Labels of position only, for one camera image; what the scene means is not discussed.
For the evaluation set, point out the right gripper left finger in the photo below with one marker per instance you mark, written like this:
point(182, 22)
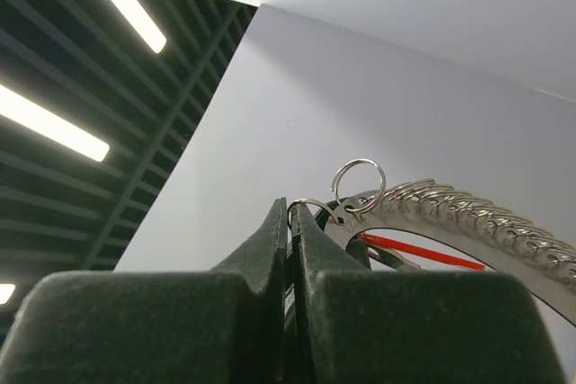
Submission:
point(225, 325)

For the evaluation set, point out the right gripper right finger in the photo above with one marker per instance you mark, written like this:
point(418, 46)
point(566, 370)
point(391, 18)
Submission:
point(355, 325)

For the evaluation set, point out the red key tag with key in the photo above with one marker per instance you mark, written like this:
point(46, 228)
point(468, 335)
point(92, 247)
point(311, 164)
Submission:
point(388, 245)

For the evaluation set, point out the ceiling light strips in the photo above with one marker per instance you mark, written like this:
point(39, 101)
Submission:
point(80, 60)

